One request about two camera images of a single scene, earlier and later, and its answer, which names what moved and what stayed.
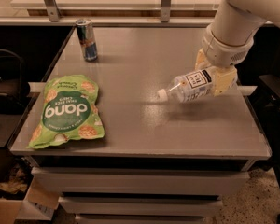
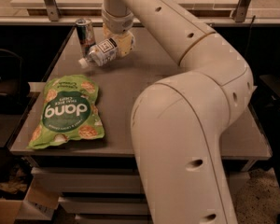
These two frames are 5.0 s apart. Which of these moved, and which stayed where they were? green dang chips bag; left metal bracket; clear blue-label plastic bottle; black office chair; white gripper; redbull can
Moved: white gripper; clear blue-label plastic bottle
Stayed: redbull can; left metal bracket; black office chair; green dang chips bag
